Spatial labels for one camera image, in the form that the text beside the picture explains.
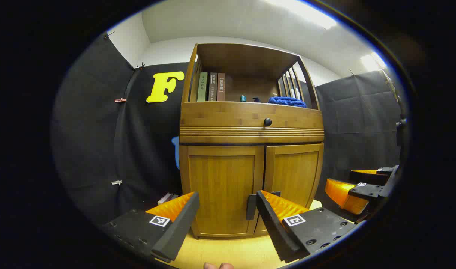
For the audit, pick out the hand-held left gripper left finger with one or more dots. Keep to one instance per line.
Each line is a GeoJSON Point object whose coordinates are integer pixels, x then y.
{"type": "Point", "coordinates": [179, 228]}

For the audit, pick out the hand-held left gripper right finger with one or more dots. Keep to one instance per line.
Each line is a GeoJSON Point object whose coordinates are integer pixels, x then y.
{"type": "Point", "coordinates": [272, 228]}

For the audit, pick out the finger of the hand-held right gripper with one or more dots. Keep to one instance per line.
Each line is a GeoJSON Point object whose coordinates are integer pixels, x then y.
{"type": "Point", "coordinates": [340, 192]}
{"type": "Point", "coordinates": [369, 178]}

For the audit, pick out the wooden cabinet door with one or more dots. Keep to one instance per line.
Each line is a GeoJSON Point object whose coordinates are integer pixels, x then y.
{"type": "Point", "coordinates": [220, 179]}
{"type": "Point", "coordinates": [295, 172]}

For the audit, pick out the wooden double-door shoe cabinet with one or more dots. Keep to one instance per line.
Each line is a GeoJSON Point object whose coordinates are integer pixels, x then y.
{"type": "Point", "coordinates": [246, 56]}

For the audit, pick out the wooden cabinet drawer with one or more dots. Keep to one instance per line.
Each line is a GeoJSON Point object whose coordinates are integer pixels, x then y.
{"type": "Point", "coordinates": [220, 116]}

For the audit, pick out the white clip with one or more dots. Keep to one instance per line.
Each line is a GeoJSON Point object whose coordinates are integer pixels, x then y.
{"type": "Point", "coordinates": [116, 182]}

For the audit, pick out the small ceiling light panel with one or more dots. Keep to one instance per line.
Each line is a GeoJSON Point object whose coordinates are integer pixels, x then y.
{"type": "Point", "coordinates": [371, 61]}

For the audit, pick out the black binder clip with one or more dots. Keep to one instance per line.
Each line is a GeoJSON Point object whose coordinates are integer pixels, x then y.
{"type": "Point", "coordinates": [351, 71]}
{"type": "Point", "coordinates": [107, 35]}
{"type": "Point", "coordinates": [140, 67]}

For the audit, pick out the black round drawer knob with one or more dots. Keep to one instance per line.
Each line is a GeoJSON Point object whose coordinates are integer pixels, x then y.
{"type": "Point", "coordinates": [267, 121]}

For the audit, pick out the blue folded towel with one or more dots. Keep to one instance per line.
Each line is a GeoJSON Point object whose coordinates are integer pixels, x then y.
{"type": "Point", "coordinates": [287, 101]}

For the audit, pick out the black backdrop cloth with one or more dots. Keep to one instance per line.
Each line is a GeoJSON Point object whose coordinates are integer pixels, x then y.
{"type": "Point", "coordinates": [93, 149]}

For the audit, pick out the dark brown book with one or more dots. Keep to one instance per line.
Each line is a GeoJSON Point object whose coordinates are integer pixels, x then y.
{"type": "Point", "coordinates": [212, 87]}

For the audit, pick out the reddish brown book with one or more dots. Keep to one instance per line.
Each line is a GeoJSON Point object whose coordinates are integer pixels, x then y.
{"type": "Point", "coordinates": [220, 89]}

